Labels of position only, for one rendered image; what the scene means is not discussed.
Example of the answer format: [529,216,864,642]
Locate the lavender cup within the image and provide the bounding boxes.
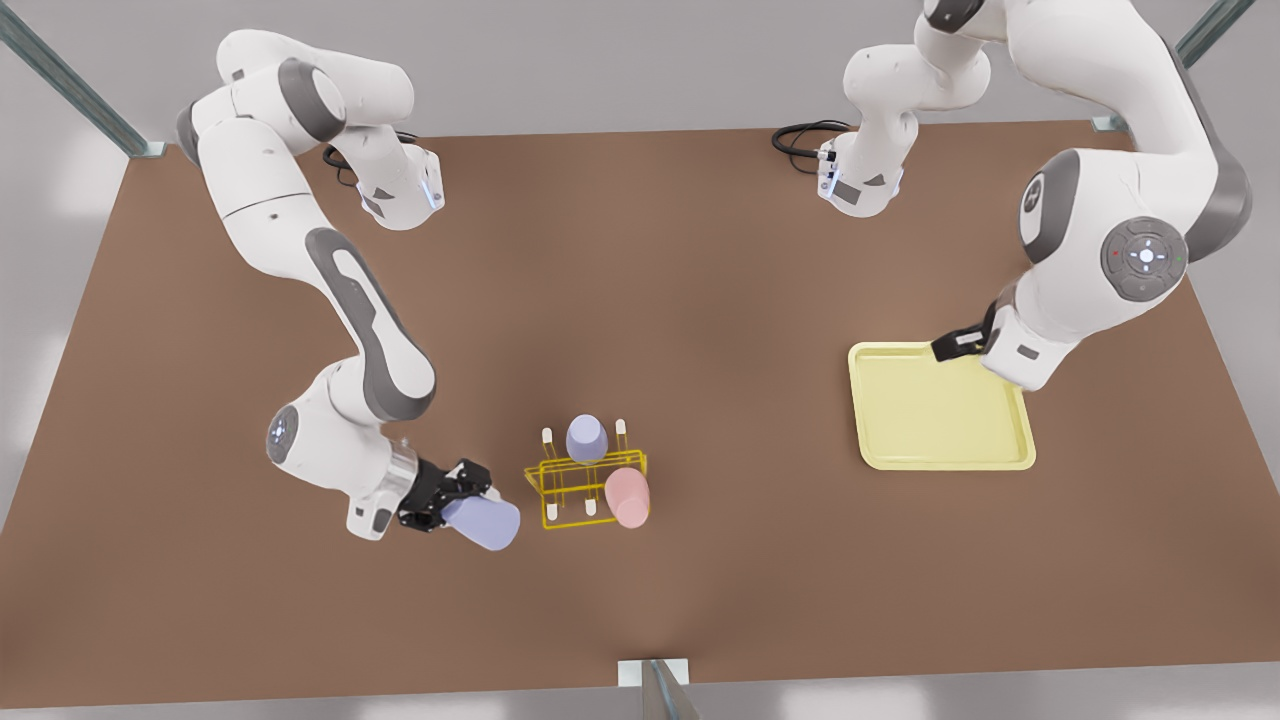
[565,414,609,465]
[441,496,522,552]

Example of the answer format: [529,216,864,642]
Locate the pink cup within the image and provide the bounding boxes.
[603,468,651,529]

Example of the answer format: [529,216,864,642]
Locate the yellow wire cup rack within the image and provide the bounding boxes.
[524,419,649,531]

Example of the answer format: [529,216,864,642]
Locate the black cable loop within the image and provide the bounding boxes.
[322,130,421,187]
[771,120,853,176]

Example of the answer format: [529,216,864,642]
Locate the pale yellow tray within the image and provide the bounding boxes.
[848,341,1037,472]

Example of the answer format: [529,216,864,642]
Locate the silver frame post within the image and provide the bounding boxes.
[1092,0,1257,134]
[0,5,167,160]
[617,658,703,720]

